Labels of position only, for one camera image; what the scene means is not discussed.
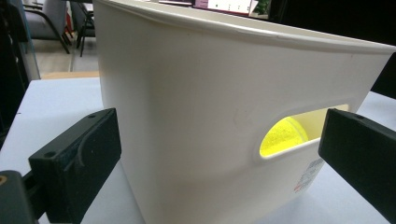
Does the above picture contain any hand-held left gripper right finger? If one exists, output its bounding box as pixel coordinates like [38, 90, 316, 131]
[318, 107, 396, 224]

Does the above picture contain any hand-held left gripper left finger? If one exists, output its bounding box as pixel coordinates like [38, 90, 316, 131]
[28, 107, 122, 224]

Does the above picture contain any yellow tennis ball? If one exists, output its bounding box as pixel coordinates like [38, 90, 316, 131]
[259, 116, 309, 158]

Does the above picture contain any white plastic bin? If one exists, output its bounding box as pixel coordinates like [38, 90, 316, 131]
[92, 0, 396, 224]

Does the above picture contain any monitor screen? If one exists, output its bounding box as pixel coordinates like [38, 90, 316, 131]
[158, 0, 260, 17]

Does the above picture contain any grey chair with black frame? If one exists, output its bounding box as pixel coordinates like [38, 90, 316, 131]
[21, 0, 96, 58]

